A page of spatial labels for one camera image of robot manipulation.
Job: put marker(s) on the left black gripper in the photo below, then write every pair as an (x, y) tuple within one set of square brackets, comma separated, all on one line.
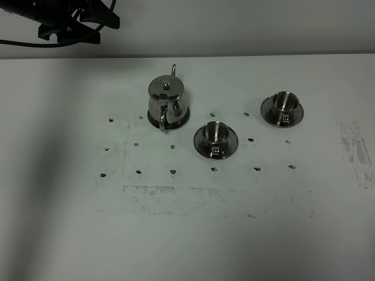
[(55, 17)]

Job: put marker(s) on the stainless steel teapot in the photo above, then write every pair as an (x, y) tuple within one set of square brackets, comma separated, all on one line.
[(168, 104)]

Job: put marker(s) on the near steel teacup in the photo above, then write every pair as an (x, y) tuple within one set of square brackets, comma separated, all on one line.
[(215, 136)]

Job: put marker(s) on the steel teacup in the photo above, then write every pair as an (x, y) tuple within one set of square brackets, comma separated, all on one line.
[(284, 104), (215, 136)]

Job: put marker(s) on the near steel cup saucer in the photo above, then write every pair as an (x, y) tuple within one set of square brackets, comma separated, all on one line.
[(229, 149)]

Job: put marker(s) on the steel cup saucer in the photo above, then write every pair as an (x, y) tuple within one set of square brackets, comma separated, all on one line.
[(273, 120), (229, 149)]

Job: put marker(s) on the far steel teacup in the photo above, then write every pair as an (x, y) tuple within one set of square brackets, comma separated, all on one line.
[(284, 104)]

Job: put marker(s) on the far steel cup saucer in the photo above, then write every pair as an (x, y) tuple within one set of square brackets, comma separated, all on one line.
[(273, 120)]

